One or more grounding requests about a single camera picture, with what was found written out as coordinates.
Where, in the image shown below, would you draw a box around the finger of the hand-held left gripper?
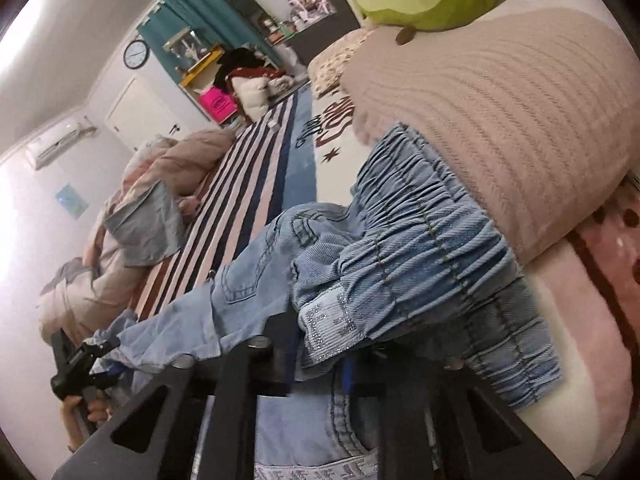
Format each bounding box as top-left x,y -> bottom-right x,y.
72,336 -> 122,367
89,366 -> 124,392

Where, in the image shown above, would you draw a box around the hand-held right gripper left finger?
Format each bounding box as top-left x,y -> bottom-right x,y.
50,310 -> 301,480

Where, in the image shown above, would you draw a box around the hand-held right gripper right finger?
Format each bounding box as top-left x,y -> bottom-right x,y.
344,342 -> 571,480

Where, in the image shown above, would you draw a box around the light blue denim pants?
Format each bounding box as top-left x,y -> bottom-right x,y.
92,122 -> 563,480

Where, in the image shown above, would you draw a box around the person's left hand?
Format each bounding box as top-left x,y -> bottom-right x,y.
60,393 -> 112,450

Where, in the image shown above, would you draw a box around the grey cloth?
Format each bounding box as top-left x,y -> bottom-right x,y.
104,182 -> 187,267

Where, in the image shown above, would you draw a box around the pink and white duvet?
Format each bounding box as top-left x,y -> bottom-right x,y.
37,127 -> 237,347

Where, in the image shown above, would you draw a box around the pink patterned bed sheet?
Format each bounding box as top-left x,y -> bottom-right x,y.
515,175 -> 640,480

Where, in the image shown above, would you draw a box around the white air conditioner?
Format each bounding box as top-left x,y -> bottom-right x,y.
25,119 -> 99,171

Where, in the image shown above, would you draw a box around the striped fleece blanket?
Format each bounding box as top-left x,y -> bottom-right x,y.
127,82 -> 381,361

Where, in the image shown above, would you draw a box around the white door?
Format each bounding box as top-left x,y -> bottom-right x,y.
104,77 -> 184,154

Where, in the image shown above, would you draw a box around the pink shopping bag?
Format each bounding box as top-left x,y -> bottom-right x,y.
198,86 -> 236,124

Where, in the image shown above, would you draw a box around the white puffy jacket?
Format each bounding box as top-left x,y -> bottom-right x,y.
235,77 -> 282,122

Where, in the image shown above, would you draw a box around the yellow shelf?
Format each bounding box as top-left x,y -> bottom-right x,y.
177,45 -> 227,89

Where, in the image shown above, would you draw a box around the glass display case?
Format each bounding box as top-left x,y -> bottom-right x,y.
162,27 -> 202,69

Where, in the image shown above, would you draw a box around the pink ribbed pillow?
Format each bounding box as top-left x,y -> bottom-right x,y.
340,7 -> 637,267

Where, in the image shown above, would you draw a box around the black clothes pile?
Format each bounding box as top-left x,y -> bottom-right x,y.
215,47 -> 275,92

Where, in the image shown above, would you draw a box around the floral pillow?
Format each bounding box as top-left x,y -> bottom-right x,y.
307,27 -> 377,99

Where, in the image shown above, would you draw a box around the teal curtain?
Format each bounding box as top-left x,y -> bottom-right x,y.
137,0 -> 275,87

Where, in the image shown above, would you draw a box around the green avocado plush toy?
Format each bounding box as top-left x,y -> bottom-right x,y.
350,0 -> 522,45

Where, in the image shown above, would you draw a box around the small blue wall poster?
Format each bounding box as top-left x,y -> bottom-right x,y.
54,183 -> 90,220

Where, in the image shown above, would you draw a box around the round wall clock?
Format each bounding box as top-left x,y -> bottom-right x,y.
122,39 -> 150,70

